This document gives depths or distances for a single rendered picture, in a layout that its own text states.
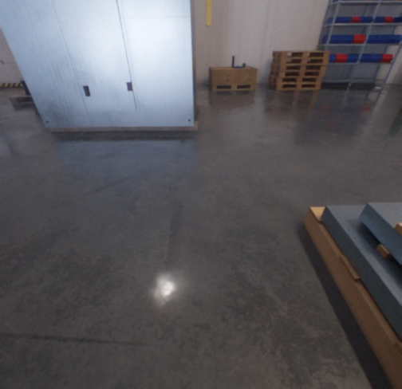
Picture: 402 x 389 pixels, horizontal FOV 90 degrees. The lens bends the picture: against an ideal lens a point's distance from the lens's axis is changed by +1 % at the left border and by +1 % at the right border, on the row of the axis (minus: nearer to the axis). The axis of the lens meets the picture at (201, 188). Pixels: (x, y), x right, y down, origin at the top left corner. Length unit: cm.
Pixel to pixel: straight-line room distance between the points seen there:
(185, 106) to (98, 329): 242
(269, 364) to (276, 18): 728
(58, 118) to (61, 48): 85
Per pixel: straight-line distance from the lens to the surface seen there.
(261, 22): 733
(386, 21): 809
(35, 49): 334
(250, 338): 108
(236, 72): 610
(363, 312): 122
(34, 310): 135
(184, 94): 280
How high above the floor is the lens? 100
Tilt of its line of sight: 35 degrees down
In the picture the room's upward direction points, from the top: 1 degrees counter-clockwise
